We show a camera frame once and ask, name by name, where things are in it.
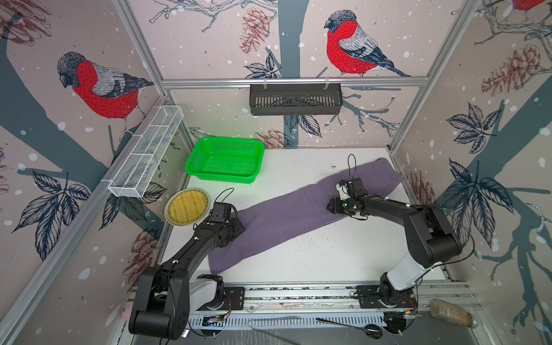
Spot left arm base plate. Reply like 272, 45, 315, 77
199, 287, 245, 312

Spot black long spoon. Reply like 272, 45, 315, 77
316, 318, 383, 340

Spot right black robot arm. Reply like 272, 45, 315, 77
327, 195, 462, 307

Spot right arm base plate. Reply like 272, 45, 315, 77
353, 285, 418, 309

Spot green plastic basket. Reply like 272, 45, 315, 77
185, 137, 265, 184

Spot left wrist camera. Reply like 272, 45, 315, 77
208, 202, 233, 224

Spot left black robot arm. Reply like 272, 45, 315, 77
129, 218, 245, 340

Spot brown filled plastic bottle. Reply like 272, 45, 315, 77
430, 299, 477, 329

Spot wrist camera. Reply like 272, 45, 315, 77
345, 178, 368, 199
208, 202, 233, 224

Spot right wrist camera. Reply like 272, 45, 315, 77
345, 178, 368, 199

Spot purple trousers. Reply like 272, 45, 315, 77
208, 157, 405, 275

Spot aluminium mounting rail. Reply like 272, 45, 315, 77
126, 281, 480, 314

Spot black hanging plastic basket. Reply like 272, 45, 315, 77
250, 83, 343, 116

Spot round woven bamboo tray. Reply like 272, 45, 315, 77
164, 188, 209, 226

